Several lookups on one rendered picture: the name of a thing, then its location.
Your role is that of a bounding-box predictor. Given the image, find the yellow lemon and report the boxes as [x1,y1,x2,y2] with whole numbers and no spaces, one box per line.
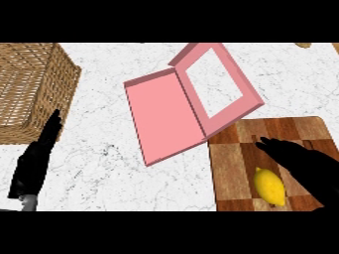
[254,167,288,207]

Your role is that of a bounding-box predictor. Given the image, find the pink open cardboard box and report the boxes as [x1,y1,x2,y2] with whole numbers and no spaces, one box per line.
[123,43,266,168]

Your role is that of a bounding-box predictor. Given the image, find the woven wicker basket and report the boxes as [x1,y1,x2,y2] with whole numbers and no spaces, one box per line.
[0,43,84,146]

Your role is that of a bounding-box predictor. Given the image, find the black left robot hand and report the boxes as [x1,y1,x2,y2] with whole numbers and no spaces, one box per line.
[8,108,65,200]

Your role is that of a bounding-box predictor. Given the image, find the checkered wooden cutting board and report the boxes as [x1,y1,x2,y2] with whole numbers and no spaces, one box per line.
[207,115,339,212]

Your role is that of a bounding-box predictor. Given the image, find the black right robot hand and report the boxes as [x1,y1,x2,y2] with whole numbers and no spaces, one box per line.
[254,136,339,210]

